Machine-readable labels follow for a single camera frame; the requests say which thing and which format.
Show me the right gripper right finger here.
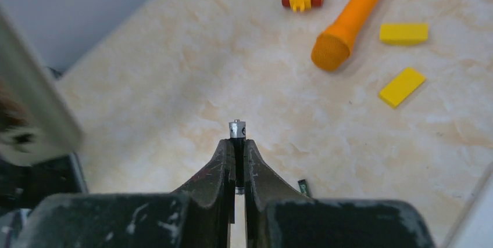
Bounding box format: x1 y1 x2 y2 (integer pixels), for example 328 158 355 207
244 140 435 247

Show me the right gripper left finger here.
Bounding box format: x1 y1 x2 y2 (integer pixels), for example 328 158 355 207
13 139 235 247

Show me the green battery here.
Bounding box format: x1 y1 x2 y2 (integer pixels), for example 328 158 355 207
298 179 312 197

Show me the white air conditioner remote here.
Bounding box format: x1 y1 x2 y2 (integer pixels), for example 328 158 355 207
1 11 83 166

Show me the white remote with dark screen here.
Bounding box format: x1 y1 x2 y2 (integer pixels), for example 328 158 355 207
442 166 492 247

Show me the yellow block lower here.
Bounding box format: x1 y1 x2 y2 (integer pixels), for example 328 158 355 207
378 67 426 109

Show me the yellow block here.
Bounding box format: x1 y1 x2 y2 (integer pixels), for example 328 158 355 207
378 67 426 109
379 23 428 46

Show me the yellow block upper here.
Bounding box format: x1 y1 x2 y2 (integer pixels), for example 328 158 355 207
379 23 428 46

